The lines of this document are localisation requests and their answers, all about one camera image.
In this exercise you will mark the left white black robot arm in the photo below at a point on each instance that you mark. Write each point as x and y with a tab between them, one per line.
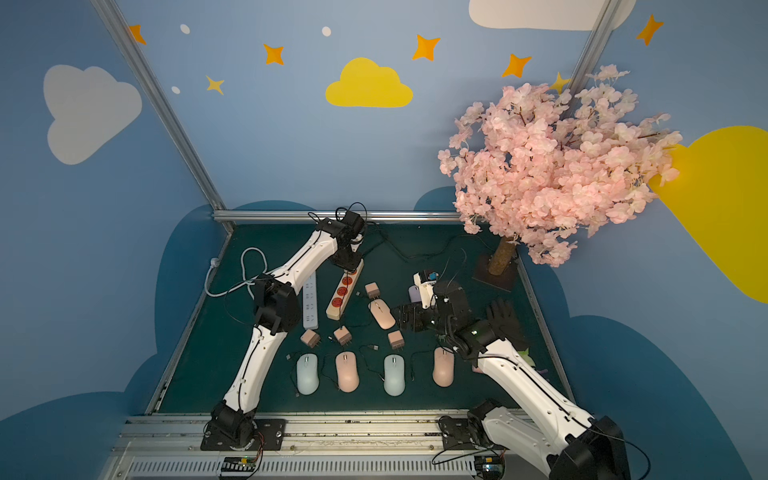
277	311

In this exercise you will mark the black green work glove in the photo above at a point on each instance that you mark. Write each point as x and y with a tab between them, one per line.
505	324

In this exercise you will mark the pink USB charger plug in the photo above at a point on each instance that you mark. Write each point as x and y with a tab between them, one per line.
396	339

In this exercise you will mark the pink wireless mouse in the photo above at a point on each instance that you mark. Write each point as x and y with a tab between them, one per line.
347	372
443	367

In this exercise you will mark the light green wireless mouse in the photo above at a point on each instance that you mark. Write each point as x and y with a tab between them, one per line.
307	376

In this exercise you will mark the purple wireless mouse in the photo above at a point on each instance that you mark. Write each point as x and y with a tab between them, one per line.
414	294

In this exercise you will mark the white power strip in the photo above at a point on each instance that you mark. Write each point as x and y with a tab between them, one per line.
310	320

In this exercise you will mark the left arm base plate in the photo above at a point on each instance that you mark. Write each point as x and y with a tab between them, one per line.
251	435

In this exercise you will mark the peach wireless mouse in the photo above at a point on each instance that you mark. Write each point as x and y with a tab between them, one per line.
381	313

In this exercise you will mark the aluminium front rail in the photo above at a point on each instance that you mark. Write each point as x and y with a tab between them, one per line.
336	445

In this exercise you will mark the green circuit board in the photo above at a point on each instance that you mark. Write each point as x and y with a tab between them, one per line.
237	468
488	467

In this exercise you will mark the pink USB charger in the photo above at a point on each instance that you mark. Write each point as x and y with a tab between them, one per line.
342	335
310	338

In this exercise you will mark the light blue wireless mouse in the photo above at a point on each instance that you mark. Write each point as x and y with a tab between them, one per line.
394	375

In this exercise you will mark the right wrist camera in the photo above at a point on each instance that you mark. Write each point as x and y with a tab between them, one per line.
425	281

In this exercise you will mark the green circuit board right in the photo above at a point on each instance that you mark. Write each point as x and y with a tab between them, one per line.
488	467

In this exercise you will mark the green circuit board left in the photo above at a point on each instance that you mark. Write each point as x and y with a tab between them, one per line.
237	468

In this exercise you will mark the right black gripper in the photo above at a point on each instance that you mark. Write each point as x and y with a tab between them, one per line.
421	317

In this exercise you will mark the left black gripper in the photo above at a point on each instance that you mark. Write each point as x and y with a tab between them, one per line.
347	260

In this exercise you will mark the pink cherry blossom tree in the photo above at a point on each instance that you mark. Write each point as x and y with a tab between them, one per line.
543	163

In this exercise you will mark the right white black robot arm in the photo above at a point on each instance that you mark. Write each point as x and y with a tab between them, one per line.
558	438

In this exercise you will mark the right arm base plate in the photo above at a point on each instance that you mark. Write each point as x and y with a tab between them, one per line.
470	434

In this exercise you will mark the beige wooden power strip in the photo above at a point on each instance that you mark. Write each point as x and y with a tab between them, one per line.
344	292

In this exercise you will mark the pink wireless mouse front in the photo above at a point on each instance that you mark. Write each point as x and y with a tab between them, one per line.
347	372

